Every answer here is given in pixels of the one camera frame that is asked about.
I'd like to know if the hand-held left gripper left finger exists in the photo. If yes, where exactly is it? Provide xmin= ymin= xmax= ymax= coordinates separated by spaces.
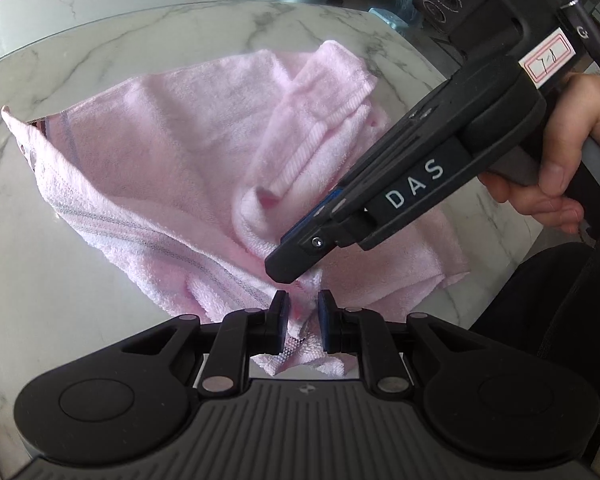
xmin=120 ymin=291 xmax=291 ymax=397

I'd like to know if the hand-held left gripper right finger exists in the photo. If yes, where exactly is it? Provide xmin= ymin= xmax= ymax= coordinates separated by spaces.
xmin=317 ymin=291 xmax=486 ymax=397

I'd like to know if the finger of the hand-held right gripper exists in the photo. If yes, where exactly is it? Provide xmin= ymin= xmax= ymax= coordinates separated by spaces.
xmin=280 ymin=77 xmax=462 ymax=242
xmin=265 ymin=209 xmax=377 ymax=283

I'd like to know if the pink towel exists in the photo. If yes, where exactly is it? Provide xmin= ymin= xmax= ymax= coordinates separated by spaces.
xmin=1 ymin=39 xmax=471 ymax=378

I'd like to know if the person's right hand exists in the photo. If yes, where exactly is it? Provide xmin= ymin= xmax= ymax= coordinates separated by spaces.
xmin=480 ymin=72 xmax=600 ymax=235

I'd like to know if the teal plastic object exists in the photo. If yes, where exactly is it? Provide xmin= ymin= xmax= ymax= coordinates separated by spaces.
xmin=369 ymin=7 xmax=407 ymax=31

